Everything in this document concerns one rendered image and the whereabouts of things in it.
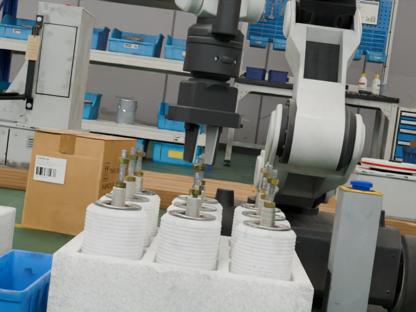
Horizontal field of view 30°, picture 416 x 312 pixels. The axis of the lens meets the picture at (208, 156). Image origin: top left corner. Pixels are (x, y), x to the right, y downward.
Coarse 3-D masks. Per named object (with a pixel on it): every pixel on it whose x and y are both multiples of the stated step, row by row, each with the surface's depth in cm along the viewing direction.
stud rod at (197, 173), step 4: (200, 160) 121; (196, 164) 121; (200, 164) 121; (196, 172) 121; (200, 172) 121; (196, 176) 121; (200, 176) 121; (196, 180) 121; (196, 184) 121; (196, 188) 121; (192, 196) 122; (196, 196) 121
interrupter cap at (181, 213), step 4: (168, 212) 121; (172, 212) 120; (176, 212) 122; (180, 212) 123; (184, 212) 124; (200, 212) 125; (176, 216) 119; (180, 216) 119; (184, 216) 118; (188, 216) 118; (200, 216) 123; (204, 216) 122; (208, 216) 122; (212, 216) 123; (204, 220) 119; (208, 220) 119; (212, 220) 120
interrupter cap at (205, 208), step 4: (176, 204) 132; (180, 204) 133; (184, 204) 134; (204, 204) 137; (184, 208) 130; (200, 208) 131; (204, 208) 134; (208, 208) 133; (212, 208) 134; (216, 208) 133
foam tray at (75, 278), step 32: (64, 256) 115; (96, 256) 116; (224, 256) 130; (64, 288) 115; (96, 288) 115; (128, 288) 115; (160, 288) 115; (192, 288) 115; (224, 288) 115; (256, 288) 114; (288, 288) 114
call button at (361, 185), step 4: (352, 180) 140; (356, 180) 140; (352, 184) 139; (356, 184) 139; (360, 184) 138; (364, 184) 138; (368, 184) 138; (372, 184) 139; (356, 188) 139; (360, 188) 139; (364, 188) 139; (368, 188) 139
